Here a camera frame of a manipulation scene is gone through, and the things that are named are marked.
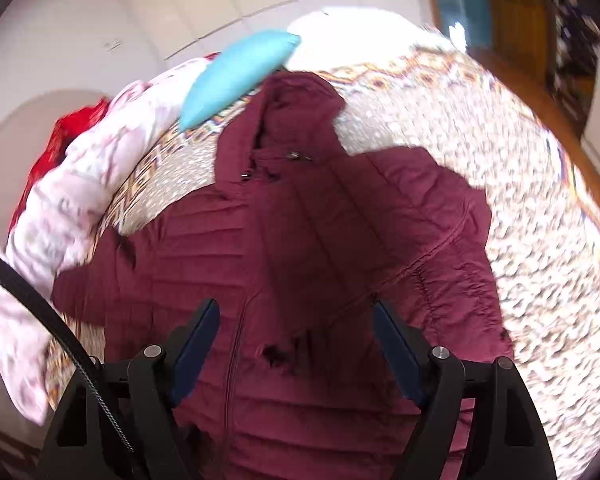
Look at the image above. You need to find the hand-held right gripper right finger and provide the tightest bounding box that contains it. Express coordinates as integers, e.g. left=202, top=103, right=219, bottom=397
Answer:
left=372, top=300, right=558, bottom=480

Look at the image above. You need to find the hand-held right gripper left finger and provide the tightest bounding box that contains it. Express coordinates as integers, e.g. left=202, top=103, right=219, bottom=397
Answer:
left=35, top=299, right=221, bottom=480

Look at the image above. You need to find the maroon blanket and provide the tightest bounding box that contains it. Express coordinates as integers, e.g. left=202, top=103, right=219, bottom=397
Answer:
left=52, top=71, right=515, bottom=480

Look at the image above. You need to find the shelf rack with clothes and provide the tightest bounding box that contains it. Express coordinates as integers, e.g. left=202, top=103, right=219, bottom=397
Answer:
left=550, top=0, right=600, bottom=126

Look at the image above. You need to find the pink floral quilt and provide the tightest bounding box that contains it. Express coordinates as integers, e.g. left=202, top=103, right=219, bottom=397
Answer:
left=0, top=57, right=215, bottom=426

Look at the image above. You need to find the bed with patterned cover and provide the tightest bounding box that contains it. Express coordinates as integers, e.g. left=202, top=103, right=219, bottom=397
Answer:
left=45, top=45, right=600, bottom=478

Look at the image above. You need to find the red cloth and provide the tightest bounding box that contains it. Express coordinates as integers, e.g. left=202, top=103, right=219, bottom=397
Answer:
left=8, top=51, right=221, bottom=233

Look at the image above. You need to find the light blue pillow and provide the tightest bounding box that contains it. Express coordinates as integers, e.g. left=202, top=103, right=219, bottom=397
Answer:
left=179, top=29, right=301, bottom=133

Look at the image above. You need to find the beige headboard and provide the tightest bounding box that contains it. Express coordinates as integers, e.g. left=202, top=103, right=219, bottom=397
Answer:
left=0, top=89, right=113, bottom=246

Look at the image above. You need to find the white pillow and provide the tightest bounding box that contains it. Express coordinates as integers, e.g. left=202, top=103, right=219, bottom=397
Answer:
left=285, top=6, right=431, bottom=73

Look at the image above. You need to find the blue glass door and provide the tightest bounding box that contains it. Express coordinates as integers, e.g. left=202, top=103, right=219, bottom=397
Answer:
left=430, top=0, right=490, bottom=51

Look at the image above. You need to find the wooden door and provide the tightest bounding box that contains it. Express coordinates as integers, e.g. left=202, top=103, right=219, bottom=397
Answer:
left=482, top=0, right=550, bottom=81

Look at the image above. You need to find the black braided cable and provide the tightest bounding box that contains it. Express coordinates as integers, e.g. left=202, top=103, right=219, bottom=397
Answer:
left=0, top=241, right=136, bottom=453

